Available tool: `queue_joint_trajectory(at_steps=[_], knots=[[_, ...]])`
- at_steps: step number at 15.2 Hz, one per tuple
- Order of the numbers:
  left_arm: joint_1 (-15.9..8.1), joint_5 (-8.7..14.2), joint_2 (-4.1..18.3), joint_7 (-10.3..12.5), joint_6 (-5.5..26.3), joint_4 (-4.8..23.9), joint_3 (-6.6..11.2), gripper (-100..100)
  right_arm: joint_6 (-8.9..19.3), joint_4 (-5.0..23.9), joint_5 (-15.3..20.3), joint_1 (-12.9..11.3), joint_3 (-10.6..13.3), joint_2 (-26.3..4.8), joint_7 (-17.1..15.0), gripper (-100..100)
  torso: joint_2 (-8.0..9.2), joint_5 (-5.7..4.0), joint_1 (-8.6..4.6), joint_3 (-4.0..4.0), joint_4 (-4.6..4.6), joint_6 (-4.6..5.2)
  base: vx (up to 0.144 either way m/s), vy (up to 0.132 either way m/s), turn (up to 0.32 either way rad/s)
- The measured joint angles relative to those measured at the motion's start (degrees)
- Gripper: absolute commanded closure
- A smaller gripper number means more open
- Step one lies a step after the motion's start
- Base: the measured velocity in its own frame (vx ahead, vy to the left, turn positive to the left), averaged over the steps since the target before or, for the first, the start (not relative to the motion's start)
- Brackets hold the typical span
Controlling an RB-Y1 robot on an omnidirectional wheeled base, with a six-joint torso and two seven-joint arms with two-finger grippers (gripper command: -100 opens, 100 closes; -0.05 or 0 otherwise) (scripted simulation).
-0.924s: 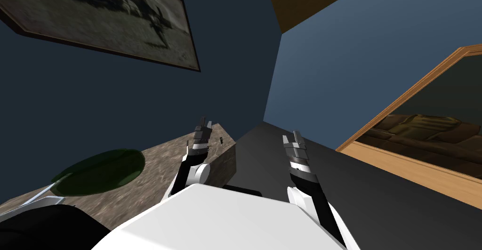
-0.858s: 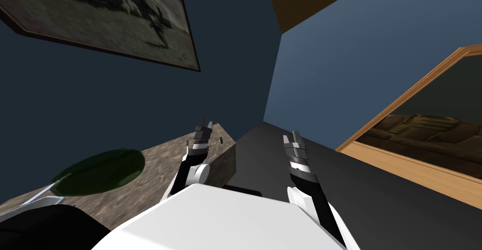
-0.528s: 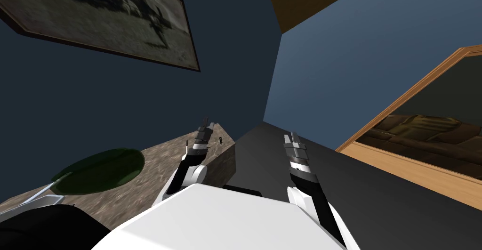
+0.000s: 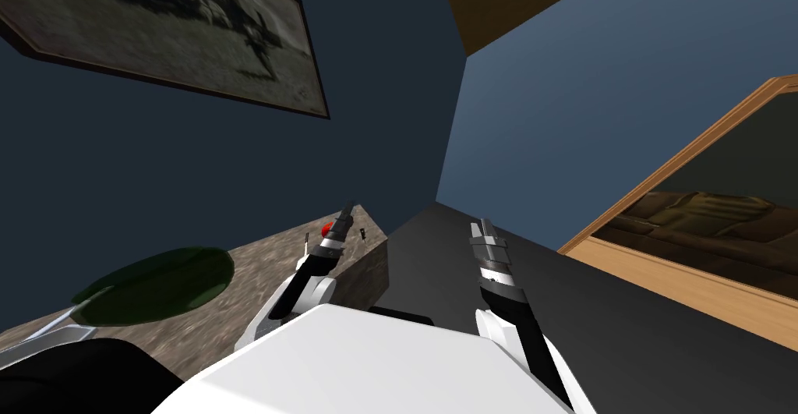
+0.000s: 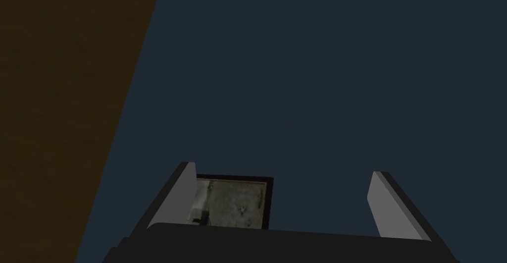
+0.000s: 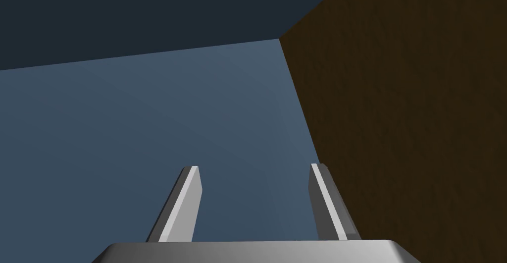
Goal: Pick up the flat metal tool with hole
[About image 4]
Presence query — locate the dark green plate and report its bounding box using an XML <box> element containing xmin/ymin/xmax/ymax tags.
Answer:
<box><xmin>69</xmin><ymin>246</ymin><xmax>236</xmax><ymax>327</ymax></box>

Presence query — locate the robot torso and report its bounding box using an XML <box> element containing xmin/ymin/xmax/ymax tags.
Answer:
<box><xmin>149</xmin><ymin>302</ymin><xmax>578</xmax><ymax>414</ymax></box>

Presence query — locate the light wood framed picture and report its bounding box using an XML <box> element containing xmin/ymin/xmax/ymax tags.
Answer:
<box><xmin>556</xmin><ymin>73</ymin><xmax>798</xmax><ymax>354</ymax></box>

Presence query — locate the dark framed wall picture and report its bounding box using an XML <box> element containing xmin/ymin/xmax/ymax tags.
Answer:
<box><xmin>0</xmin><ymin>0</ymin><xmax>331</xmax><ymax>121</ymax></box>

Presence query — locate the grey metal utensil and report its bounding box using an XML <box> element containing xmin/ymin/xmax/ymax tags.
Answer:
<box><xmin>0</xmin><ymin>285</ymin><xmax>115</xmax><ymax>370</ymax></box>

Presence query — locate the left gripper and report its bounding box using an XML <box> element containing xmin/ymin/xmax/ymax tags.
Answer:
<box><xmin>324</xmin><ymin>201</ymin><xmax>358</xmax><ymax>246</ymax></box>

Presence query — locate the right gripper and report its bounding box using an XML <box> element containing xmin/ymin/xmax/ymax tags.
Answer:
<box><xmin>469</xmin><ymin>217</ymin><xmax>510</xmax><ymax>270</ymax></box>

